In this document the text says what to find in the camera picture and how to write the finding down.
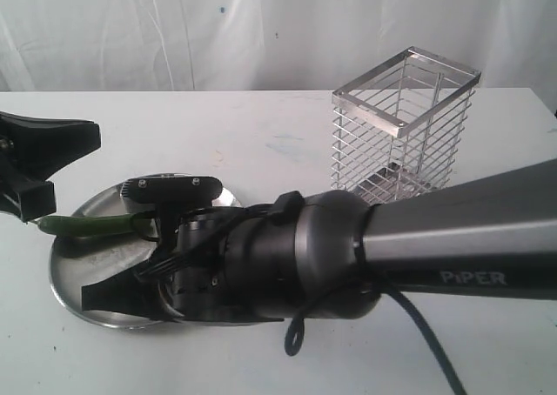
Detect green cucumber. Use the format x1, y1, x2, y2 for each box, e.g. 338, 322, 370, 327
31, 214, 151, 238

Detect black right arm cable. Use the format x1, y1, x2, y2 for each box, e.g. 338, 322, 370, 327
134, 207, 466, 395

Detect wire metal basket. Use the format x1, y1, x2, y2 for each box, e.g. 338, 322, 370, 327
331, 46, 481, 204

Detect round steel plate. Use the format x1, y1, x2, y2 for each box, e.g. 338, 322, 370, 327
50, 183, 243, 329

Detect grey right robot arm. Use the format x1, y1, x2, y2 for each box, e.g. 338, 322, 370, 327
81, 160, 556, 325

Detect white backdrop curtain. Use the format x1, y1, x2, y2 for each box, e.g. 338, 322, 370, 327
1, 0, 556, 95

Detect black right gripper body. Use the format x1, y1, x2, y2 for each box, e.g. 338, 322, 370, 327
147, 207, 279, 325

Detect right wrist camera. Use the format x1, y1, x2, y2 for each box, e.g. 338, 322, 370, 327
120, 174, 224, 219

